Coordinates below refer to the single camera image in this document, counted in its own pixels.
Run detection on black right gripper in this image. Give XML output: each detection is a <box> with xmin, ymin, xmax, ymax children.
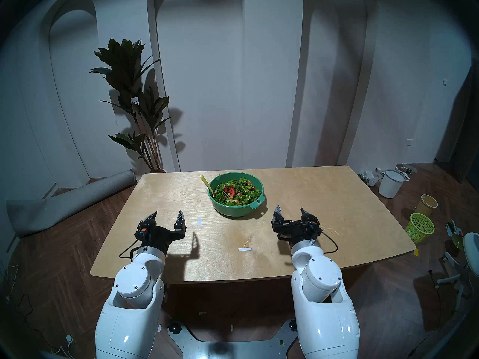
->
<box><xmin>272</xmin><ymin>205</ymin><xmax>322</xmax><ymax>246</ymax></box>

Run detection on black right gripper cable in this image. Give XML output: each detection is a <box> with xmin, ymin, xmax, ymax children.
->
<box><xmin>316</xmin><ymin>231</ymin><xmax>338</xmax><ymax>254</ymax></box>

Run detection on white bucket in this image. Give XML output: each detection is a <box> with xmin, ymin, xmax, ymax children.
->
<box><xmin>378</xmin><ymin>169</ymin><xmax>406</xmax><ymax>199</ymax></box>

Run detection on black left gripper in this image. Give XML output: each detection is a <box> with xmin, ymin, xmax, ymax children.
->
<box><xmin>135</xmin><ymin>210</ymin><xmax>187</xmax><ymax>256</ymax></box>

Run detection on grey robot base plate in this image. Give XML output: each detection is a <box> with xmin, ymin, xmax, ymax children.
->
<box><xmin>167</xmin><ymin>319</ymin><xmax>302</xmax><ymax>359</ymax></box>

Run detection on crumpled white paper litter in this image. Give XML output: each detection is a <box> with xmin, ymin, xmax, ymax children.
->
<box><xmin>359</xmin><ymin>168</ymin><xmax>386</xmax><ymax>186</ymax></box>

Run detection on mixed lettuce tomato salad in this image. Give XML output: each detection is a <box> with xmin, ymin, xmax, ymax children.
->
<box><xmin>213</xmin><ymin>177</ymin><xmax>262</xmax><ymax>207</ymax></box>

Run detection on green mesh basket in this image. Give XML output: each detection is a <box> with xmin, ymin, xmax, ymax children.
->
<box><xmin>406</xmin><ymin>213</ymin><xmax>435</xmax><ymax>245</ymax></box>

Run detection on green plastic item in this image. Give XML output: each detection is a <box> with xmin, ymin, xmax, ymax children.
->
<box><xmin>445</xmin><ymin>220</ymin><xmax>464</xmax><ymax>250</ymax></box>

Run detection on yellow paper cup bin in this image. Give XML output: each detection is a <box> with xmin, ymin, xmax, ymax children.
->
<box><xmin>415</xmin><ymin>194</ymin><xmax>438</xmax><ymax>217</ymax></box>

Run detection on white swivel chair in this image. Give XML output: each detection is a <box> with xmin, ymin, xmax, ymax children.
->
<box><xmin>436</xmin><ymin>232</ymin><xmax>479</xmax><ymax>312</ymax></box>

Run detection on tall potted plant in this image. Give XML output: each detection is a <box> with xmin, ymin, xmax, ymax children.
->
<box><xmin>90</xmin><ymin>39</ymin><xmax>173</xmax><ymax>174</ymax></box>

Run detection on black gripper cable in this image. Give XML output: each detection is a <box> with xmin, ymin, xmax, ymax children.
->
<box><xmin>119</xmin><ymin>237</ymin><xmax>141</xmax><ymax>258</ymax></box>
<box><xmin>316</xmin><ymin>231</ymin><xmax>338</xmax><ymax>254</ymax></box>

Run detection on yellow plastic utensil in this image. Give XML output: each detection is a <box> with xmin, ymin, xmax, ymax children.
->
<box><xmin>200</xmin><ymin>174</ymin><xmax>215</xmax><ymax>198</ymax></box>

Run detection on green plastic salad bowl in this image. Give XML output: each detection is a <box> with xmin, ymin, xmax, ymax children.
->
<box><xmin>207</xmin><ymin>172</ymin><xmax>266</xmax><ymax>217</ymax></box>

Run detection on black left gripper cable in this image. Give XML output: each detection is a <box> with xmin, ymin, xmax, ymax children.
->
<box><xmin>119</xmin><ymin>237</ymin><xmax>141</xmax><ymax>258</ymax></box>

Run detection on rolled grey mat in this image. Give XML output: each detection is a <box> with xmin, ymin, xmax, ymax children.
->
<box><xmin>6</xmin><ymin>169</ymin><xmax>137</xmax><ymax>238</ymax></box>

